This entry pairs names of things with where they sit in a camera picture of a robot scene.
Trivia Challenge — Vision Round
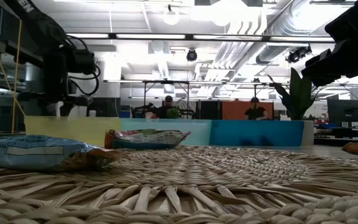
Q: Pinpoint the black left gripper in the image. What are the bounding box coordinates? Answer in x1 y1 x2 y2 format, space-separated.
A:
17 91 74 118

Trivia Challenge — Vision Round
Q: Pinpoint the blue granola bar wrapper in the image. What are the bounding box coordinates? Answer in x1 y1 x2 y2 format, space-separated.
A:
0 134 122 172

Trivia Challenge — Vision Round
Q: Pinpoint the blue green granola bar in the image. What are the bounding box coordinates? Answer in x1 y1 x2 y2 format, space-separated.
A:
104 138 183 150

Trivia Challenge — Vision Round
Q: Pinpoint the red green granola bar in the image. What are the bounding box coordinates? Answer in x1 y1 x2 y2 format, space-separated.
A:
104 128 192 146

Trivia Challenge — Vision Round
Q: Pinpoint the yellow plastic bin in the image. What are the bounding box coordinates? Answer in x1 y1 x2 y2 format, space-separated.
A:
24 115 122 147

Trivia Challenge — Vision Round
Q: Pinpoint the black ceiling spotlight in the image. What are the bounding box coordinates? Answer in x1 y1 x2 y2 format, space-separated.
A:
285 45 313 64

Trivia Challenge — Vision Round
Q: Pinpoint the snake plant in white pot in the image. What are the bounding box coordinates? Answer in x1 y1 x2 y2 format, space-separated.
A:
267 67 318 146

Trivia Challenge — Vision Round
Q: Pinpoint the black computer monitor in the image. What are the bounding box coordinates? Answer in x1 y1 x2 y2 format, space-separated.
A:
327 99 358 124

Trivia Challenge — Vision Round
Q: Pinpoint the black background screen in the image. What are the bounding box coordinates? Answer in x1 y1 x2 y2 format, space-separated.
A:
87 97 121 118

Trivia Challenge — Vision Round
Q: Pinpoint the blue background box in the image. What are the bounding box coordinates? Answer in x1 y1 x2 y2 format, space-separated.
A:
314 122 338 130

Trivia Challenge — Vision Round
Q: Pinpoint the dark background desk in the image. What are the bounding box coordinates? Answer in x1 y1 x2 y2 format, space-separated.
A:
314 126 358 147

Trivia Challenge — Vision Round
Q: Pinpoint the person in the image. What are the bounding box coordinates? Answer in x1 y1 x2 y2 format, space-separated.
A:
244 96 269 121
154 95 188 119

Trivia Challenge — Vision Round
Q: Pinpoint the blue plastic bin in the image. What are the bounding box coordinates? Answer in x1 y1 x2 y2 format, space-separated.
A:
209 119 305 147

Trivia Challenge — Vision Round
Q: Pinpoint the orange partition panel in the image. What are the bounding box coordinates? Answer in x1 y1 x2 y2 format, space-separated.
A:
221 100 275 121

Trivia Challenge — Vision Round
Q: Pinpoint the linear ceiling light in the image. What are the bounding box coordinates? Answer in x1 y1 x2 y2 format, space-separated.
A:
66 32 186 40
193 34 336 43

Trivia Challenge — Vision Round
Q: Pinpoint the green bushy plant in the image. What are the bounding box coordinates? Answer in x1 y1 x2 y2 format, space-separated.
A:
166 107 181 119

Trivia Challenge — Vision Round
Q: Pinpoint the black partition panel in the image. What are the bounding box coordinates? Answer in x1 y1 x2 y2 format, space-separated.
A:
197 100 223 120

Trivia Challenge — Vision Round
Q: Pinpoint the teal plastic bin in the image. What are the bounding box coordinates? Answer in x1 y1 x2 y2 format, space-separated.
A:
120 119 213 146

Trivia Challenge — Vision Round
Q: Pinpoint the white globe pendant lamp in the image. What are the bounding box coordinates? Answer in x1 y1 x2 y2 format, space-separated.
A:
162 4 180 26

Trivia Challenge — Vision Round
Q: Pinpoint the round woven straw placemat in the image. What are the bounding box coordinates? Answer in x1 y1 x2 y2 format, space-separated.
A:
0 145 358 224

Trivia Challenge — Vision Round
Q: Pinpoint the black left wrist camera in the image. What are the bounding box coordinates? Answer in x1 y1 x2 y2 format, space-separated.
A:
69 94 94 108

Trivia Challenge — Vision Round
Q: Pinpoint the silver ventilation duct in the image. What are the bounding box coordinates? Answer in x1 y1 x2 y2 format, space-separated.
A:
256 0 332 65

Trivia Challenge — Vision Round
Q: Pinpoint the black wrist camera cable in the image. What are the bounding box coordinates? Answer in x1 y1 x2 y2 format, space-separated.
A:
65 34 101 96

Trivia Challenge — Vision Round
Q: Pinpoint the yellow extension cable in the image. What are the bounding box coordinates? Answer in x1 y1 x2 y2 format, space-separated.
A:
0 0 27 134

